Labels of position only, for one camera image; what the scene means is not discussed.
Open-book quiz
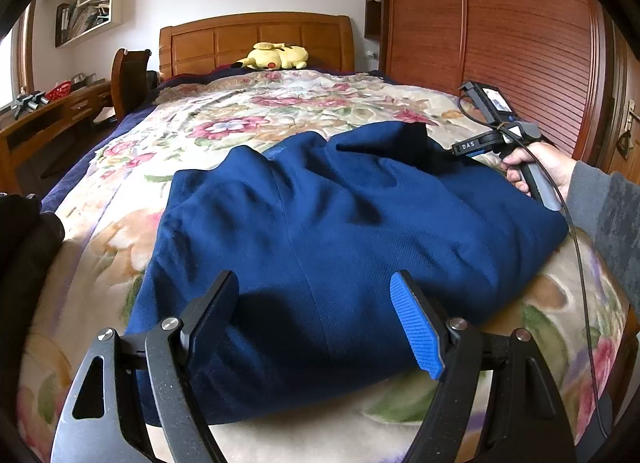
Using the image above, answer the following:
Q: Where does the wooden chair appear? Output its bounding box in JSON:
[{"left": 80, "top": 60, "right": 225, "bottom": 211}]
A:
[{"left": 110, "top": 48, "right": 153, "bottom": 125}]

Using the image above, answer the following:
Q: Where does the bed with floral blanket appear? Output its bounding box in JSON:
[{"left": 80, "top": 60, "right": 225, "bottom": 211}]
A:
[{"left": 15, "top": 68, "right": 631, "bottom": 463}]

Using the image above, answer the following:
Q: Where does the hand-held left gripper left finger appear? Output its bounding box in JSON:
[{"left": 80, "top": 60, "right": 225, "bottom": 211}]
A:
[{"left": 50, "top": 270, "right": 240, "bottom": 463}]

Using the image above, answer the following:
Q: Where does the navy bed sheet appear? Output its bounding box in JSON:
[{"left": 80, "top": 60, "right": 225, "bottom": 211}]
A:
[{"left": 40, "top": 110, "right": 156, "bottom": 216}]

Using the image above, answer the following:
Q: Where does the black metal gadget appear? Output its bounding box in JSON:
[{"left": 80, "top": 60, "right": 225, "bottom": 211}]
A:
[{"left": 11, "top": 90, "right": 51, "bottom": 120}]

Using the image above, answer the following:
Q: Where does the blue suit jacket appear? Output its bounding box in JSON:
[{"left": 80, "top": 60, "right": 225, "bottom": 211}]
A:
[{"left": 125, "top": 120, "right": 571, "bottom": 426}]

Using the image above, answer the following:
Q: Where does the person's right hand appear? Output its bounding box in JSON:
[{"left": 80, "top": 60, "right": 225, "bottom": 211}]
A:
[{"left": 500, "top": 142, "right": 576, "bottom": 199}]

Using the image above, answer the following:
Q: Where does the brass door handle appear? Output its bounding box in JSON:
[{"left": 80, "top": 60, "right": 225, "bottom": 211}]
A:
[{"left": 616, "top": 98, "right": 640, "bottom": 161}]

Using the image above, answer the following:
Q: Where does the person's right forearm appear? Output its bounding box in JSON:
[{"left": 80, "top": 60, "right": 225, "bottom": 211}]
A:
[{"left": 565, "top": 159, "right": 640, "bottom": 296}]

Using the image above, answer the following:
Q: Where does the wooden desk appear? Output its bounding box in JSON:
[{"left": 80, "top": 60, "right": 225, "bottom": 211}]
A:
[{"left": 0, "top": 79, "right": 119, "bottom": 194}]

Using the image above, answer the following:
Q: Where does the black clothing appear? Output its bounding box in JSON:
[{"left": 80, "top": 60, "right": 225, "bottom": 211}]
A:
[{"left": 0, "top": 192, "right": 66, "bottom": 304}]

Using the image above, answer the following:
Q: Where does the wooden louvred wardrobe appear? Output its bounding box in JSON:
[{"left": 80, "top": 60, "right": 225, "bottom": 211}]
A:
[{"left": 382, "top": 0, "right": 618, "bottom": 171}]

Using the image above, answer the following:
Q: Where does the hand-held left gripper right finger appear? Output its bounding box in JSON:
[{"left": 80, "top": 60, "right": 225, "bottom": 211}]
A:
[{"left": 390, "top": 270, "right": 578, "bottom": 463}]

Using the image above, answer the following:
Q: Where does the yellow plush toy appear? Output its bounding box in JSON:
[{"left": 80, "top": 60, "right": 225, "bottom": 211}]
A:
[{"left": 236, "top": 42, "right": 308, "bottom": 71}]

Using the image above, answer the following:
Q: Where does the black cable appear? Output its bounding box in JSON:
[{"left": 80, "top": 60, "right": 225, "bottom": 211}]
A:
[{"left": 457, "top": 93, "right": 611, "bottom": 441}]

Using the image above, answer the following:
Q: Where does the wooden bed headboard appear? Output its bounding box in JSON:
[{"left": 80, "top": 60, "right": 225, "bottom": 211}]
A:
[{"left": 159, "top": 13, "right": 356, "bottom": 83}]

